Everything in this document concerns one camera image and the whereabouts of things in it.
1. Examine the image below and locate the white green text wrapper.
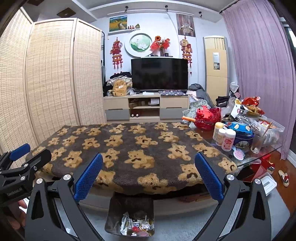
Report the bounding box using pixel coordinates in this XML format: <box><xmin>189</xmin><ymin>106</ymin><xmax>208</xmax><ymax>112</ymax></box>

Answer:
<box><xmin>120</xmin><ymin>212</ymin><xmax>133</xmax><ymax>236</ymax></box>

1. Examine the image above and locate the red snack tube wrapper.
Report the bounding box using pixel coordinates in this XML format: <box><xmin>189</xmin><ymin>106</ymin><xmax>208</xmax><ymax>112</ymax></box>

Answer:
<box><xmin>132</xmin><ymin>226</ymin><xmax>149</xmax><ymax>237</ymax></box>

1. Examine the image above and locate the yellow snack wrapper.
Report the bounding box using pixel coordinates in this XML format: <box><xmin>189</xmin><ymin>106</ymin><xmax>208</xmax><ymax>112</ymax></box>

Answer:
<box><xmin>139</xmin><ymin>215</ymin><xmax>154</xmax><ymax>232</ymax></box>

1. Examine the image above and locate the black trash bin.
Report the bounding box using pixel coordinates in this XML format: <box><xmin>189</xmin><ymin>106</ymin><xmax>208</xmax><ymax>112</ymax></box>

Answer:
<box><xmin>105</xmin><ymin>192</ymin><xmax>155</xmax><ymax>238</ymax></box>

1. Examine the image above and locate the person's left hand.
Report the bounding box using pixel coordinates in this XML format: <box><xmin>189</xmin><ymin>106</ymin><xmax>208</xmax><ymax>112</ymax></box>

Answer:
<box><xmin>7</xmin><ymin>199</ymin><xmax>27</xmax><ymax>230</ymax></box>

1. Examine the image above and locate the white box under table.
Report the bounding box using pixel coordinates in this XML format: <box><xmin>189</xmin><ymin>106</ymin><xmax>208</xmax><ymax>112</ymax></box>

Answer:
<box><xmin>259</xmin><ymin>172</ymin><xmax>277</xmax><ymax>196</ymax></box>

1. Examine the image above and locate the slipper on floor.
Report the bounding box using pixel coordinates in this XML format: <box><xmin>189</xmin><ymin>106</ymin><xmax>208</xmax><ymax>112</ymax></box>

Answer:
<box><xmin>278</xmin><ymin>170</ymin><xmax>290</xmax><ymax>187</ymax></box>

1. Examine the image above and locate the pink hair brush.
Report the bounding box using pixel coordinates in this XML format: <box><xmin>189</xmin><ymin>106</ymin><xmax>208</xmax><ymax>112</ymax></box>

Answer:
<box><xmin>232</xmin><ymin>146</ymin><xmax>245</xmax><ymax>161</ymax></box>

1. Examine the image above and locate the white bottle red label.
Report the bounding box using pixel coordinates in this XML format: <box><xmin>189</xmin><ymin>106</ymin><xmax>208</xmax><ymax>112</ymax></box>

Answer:
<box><xmin>221</xmin><ymin>129</ymin><xmax>236</xmax><ymax>152</ymax></box>

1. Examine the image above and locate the clear glass with chopsticks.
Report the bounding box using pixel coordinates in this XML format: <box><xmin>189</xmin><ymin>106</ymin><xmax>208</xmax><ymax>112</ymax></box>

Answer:
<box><xmin>250</xmin><ymin>122</ymin><xmax>273</xmax><ymax>154</ymax></box>

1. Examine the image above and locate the blue cookie tin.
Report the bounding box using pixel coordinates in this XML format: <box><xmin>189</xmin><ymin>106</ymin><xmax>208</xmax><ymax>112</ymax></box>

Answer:
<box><xmin>227</xmin><ymin>121</ymin><xmax>254</xmax><ymax>150</ymax></box>

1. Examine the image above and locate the woven bamboo folding screen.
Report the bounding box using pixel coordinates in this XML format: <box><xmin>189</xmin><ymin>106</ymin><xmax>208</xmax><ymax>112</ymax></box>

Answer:
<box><xmin>1</xmin><ymin>8</ymin><xmax>106</xmax><ymax>152</ymax></box>

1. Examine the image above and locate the white bottle yellow label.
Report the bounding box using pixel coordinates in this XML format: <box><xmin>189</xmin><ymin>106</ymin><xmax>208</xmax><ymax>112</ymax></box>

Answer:
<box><xmin>216</xmin><ymin>128</ymin><xmax>226</xmax><ymax>146</ymax></box>

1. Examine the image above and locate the clear plastic storage box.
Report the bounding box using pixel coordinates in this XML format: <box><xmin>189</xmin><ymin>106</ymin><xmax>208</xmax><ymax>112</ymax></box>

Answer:
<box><xmin>247</xmin><ymin>115</ymin><xmax>285</xmax><ymax>147</ymax></box>

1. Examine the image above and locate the white bottle yellow cap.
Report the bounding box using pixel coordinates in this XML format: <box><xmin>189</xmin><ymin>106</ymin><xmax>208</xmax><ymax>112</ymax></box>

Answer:
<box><xmin>213</xmin><ymin>122</ymin><xmax>224</xmax><ymax>141</ymax></box>

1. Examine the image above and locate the brown teddy bear blanket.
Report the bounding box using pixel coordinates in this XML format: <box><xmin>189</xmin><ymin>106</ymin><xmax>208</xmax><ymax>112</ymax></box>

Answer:
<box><xmin>28</xmin><ymin>122</ymin><xmax>237</xmax><ymax>194</ymax></box>

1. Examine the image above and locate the red snack bag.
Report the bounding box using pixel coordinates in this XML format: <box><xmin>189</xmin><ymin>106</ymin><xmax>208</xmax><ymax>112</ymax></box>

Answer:
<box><xmin>242</xmin><ymin>96</ymin><xmax>265</xmax><ymax>115</ymax></box>

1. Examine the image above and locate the yellow backpack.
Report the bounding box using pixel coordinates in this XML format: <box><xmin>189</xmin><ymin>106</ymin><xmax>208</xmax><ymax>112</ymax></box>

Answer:
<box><xmin>112</xmin><ymin>79</ymin><xmax>127</xmax><ymax>97</ymax></box>

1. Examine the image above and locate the beige grey TV cabinet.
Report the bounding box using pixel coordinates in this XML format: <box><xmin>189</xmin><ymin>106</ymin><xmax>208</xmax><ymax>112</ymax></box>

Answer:
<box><xmin>103</xmin><ymin>92</ymin><xmax>189</xmax><ymax>123</ymax></box>

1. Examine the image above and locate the red hanging ornament left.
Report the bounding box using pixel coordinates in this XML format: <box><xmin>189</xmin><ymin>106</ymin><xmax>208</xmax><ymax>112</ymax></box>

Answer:
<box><xmin>110</xmin><ymin>38</ymin><xmax>123</xmax><ymax>70</ymax></box>

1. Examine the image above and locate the red hanging ornament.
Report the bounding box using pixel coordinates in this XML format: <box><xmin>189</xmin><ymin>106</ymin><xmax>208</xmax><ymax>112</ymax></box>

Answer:
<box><xmin>180</xmin><ymin>36</ymin><xmax>193</xmax><ymax>75</ymax></box>
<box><xmin>110</xmin><ymin>38</ymin><xmax>123</xmax><ymax>70</ymax></box>

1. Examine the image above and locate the black flat screen television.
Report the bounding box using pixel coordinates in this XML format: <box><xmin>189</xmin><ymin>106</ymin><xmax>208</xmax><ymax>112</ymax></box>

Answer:
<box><xmin>131</xmin><ymin>57</ymin><xmax>189</xmax><ymax>91</ymax></box>

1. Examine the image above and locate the beige standing air conditioner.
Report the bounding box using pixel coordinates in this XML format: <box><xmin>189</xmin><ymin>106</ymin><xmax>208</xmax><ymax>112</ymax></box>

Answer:
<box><xmin>203</xmin><ymin>35</ymin><xmax>229</xmax><ymax>103</ymax></box>

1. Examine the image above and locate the dark patterned cushion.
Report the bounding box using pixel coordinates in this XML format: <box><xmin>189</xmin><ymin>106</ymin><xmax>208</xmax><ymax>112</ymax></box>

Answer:
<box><xmin>159</xmin><ymin>90</ymin><xmax>187</xmax><ymax>96</ymax></box>

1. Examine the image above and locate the purple window curtain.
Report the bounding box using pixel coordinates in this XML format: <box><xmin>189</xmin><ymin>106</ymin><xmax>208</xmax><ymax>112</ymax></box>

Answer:
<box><xmin>222</xmin><ymin>1</ymin><xmax>295</xmax><ymax>160</ymax></box>

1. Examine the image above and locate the red flower decoration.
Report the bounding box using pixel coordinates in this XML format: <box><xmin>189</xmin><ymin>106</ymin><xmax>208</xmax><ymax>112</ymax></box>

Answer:
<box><xmin>150</xmin><ymin>36</ymin><xmax>170</xmax><ymax>56</ymax></box>

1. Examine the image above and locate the red hanging ornament right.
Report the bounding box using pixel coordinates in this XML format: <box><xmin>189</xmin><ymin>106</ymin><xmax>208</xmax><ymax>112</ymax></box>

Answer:
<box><xmin>180</xmin><ymin>36</ymin><xmax>193</xmax><ymax>75</ymax></box>

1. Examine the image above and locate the orange handled tool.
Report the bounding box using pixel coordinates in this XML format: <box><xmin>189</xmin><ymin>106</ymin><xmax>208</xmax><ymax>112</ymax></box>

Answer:
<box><xmin>182</xmin><ymin>116</ymin><xmax>196</xmax><ymax>123</ymax></box>

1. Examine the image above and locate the round lotus wall picture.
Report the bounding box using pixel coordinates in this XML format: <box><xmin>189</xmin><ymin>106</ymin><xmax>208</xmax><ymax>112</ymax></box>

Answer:
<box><xmin>125</xmin><ymin>31</ymin><xmax>153</xmax><ymax>58</ymax></box>

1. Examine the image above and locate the landscape painting on wall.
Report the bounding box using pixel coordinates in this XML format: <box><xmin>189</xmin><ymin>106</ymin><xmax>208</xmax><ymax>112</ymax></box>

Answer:
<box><xmin>109</xmin><ymin>15</ymin><xmax>127</xmax><ymax>32</ymax></box>

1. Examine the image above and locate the brown wall poster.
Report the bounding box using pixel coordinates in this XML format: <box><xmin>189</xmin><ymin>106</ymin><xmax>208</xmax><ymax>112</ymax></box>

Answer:
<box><xmin>176</xmin><ymin>14</ymin><xmax>196</xmax><ymax>37</ymax></box>

